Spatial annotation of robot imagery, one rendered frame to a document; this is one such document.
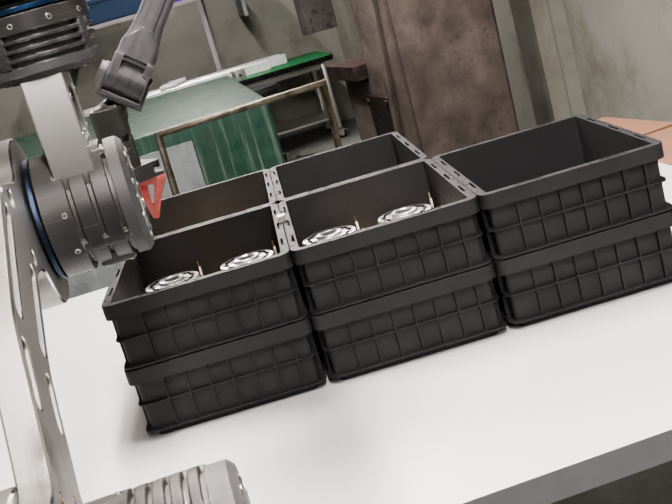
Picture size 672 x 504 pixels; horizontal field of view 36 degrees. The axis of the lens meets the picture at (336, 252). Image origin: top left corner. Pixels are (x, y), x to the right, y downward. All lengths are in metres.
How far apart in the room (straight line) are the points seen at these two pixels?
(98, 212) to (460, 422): 0.57
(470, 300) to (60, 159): 0.74
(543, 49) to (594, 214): 4.03
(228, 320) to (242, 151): 3.27
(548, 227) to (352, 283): 0.32
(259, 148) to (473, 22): 1.22
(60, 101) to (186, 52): 7.92
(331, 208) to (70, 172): 0.86
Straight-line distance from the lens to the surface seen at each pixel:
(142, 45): 1.74
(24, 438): 0.90
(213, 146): 4.85
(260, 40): 9.16
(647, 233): 1.71
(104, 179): 1.19
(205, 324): 1.63
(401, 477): 1.34
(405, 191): 1.99
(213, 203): 2.37
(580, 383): 1.48
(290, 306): 1.63
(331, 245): 1.59
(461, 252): 1.64
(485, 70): 5.28
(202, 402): 1.67
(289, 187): 2.37
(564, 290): 1.70
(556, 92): 5.72
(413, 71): 5.12
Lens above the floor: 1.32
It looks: 15 degrees down
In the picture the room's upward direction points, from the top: 16 degrees counter-clockwise
